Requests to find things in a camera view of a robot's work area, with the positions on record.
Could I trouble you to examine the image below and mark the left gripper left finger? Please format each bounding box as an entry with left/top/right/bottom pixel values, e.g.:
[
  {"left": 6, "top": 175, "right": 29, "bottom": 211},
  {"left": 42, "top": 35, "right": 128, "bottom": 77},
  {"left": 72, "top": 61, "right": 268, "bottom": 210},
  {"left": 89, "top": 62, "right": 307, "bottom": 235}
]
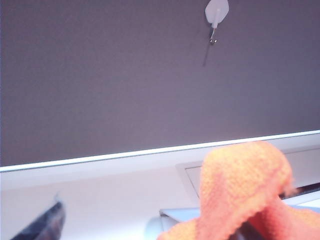
[{"left": 9, "top": 200, "right": 67, "bottom": 240}]

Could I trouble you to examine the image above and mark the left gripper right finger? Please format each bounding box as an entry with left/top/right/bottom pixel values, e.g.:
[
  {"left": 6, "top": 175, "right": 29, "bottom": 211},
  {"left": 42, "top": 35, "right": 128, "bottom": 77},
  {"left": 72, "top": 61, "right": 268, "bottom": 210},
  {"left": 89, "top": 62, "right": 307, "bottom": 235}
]
[{"left": 233, "top": 215, "right": 274, "bottom": 240}]

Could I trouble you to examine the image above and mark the orange microfiber cloth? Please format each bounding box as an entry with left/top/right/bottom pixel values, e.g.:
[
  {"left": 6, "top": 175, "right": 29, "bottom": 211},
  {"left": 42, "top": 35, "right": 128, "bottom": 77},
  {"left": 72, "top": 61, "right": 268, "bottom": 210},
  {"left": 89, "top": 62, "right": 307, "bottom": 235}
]
[{"left": 156, "top": 140, "right": 320, "bottom": 240}]

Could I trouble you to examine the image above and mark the wide grey desk divider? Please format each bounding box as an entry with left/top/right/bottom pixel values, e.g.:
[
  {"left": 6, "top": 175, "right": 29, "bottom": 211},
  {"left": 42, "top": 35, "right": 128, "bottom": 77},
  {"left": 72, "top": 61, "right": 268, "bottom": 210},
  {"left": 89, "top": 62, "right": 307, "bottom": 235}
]
[{"left": 0, "top": 0, "right": 320, "bottom": 167}]

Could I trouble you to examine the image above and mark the white adhesive hook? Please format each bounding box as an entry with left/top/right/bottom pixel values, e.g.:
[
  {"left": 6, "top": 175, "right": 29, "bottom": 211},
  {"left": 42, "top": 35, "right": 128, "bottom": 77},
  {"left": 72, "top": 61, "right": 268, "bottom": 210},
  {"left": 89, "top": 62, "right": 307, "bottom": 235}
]
[{"left": 204, "top": 0, "right": 230, "bottom": 46}]

